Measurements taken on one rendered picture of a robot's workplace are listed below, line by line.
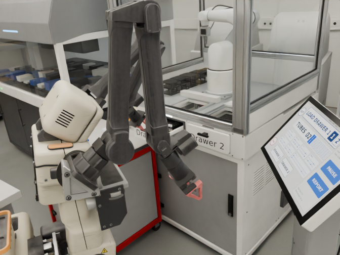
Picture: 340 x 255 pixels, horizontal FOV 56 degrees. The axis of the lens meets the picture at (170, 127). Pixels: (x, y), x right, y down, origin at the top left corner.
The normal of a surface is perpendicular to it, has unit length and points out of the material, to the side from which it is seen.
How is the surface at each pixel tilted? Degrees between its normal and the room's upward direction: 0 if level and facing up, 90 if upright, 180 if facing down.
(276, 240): 0
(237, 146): 90
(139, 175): 90
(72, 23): 90
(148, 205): 90
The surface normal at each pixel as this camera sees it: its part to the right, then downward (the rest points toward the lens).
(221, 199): -0.69, 0.32
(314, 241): -0.03, 0.39
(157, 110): 0.36, 0.33
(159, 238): -0.07, -0.92
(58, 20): 0.72, 0.22
